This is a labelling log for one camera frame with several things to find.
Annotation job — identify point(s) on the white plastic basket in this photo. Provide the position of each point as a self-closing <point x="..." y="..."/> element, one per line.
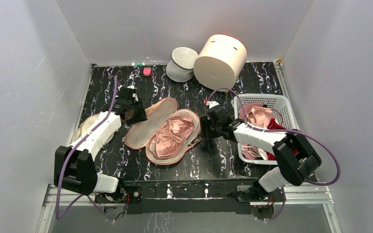
<point x="281" y="104"/>

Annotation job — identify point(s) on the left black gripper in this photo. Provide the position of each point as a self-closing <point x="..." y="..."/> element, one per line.
<point x="141" y="117"/>

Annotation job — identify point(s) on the pink bra in basket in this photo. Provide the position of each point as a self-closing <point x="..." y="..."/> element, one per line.
<point x="260" y="116"/>

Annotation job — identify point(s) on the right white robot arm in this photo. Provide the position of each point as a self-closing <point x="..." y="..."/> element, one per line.
<point x="295" y="156"/>

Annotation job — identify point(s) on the red garment in basket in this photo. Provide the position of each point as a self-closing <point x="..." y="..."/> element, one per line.
<point x="273" y="125"/>

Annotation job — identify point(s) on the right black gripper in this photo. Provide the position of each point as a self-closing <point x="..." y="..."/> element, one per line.
<point x="206" y="129"/>

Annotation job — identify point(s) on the pink satin bra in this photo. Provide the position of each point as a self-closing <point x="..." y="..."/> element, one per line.
<point x="170" y="142"/>

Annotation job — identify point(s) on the cream cylindrical hamper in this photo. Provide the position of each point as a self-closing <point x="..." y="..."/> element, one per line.
<point x="220" y="62"/>

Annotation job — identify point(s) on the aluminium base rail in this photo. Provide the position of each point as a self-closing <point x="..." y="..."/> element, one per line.
<point x="200" y="196"/>

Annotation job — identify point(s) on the small pink object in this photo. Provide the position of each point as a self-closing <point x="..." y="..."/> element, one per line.
<point x="147" y="71"/>

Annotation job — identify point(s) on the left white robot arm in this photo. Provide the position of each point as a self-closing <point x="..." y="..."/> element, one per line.
<point x="74" y="167"/>

